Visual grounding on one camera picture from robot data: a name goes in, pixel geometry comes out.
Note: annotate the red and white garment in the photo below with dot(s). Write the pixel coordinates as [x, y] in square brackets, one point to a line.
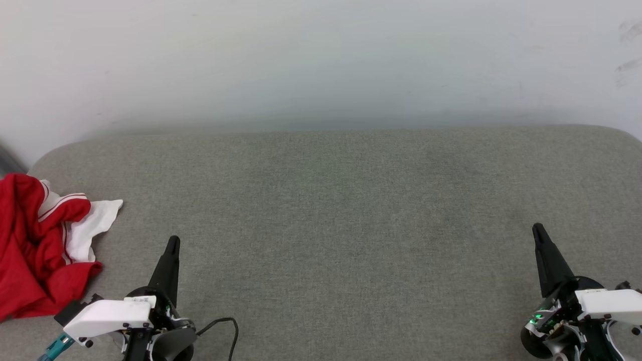
[30, 250]

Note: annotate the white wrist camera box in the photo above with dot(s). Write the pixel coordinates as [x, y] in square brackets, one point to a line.
[108, 316]
[612, 303]

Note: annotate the grey fabric sofa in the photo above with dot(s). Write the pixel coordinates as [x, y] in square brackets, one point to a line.
[351, 225]

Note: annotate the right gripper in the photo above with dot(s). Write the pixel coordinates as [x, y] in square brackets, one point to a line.
[556, 321]

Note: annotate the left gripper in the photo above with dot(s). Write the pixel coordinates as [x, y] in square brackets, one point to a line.
[165, 321]

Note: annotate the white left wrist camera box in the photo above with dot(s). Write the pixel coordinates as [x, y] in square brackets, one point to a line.
[108, 316]

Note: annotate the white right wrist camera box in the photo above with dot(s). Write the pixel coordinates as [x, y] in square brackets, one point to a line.
[612, 303]

